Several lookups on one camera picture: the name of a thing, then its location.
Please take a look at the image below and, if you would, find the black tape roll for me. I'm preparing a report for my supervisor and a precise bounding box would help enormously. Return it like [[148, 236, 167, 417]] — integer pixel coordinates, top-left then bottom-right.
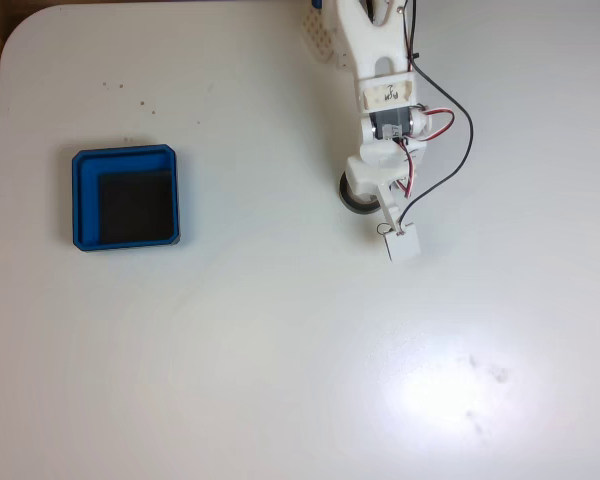
[[337, 170, 382, 217]]

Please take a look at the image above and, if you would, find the blue square box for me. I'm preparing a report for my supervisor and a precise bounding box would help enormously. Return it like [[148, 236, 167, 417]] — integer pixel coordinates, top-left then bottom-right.
[[71, 143, 183, 253]]

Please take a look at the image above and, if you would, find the white perforated plate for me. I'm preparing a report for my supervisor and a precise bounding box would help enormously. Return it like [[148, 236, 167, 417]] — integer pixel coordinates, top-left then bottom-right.
[[302, 4, 337, 65]]

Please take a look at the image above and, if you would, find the white camera box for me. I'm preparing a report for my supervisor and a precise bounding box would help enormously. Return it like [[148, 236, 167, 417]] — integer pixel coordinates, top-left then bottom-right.
[[377, 185, 423, 264]]

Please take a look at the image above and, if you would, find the red white servo cable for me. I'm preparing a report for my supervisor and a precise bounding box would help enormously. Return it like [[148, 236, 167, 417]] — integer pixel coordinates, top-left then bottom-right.
[[397, 108, 457, 201]]

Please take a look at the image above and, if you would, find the black cable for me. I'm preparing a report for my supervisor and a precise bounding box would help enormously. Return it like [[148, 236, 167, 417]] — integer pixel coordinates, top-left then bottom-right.
[[397, 0, 475, 227]]

